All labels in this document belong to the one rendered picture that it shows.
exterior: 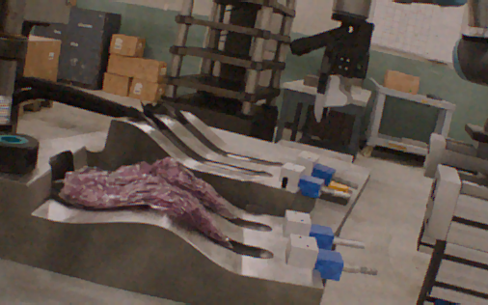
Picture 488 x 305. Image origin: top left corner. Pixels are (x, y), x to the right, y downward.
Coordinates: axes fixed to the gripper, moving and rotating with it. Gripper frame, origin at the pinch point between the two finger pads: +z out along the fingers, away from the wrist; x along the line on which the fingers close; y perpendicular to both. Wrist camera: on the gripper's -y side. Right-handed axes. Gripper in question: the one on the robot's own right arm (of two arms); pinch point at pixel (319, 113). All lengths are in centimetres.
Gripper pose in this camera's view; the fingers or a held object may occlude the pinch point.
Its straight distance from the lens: 112.2
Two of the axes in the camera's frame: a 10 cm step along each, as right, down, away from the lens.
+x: 3.2, -1.3, 9.4
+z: -1.9, 9.6, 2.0
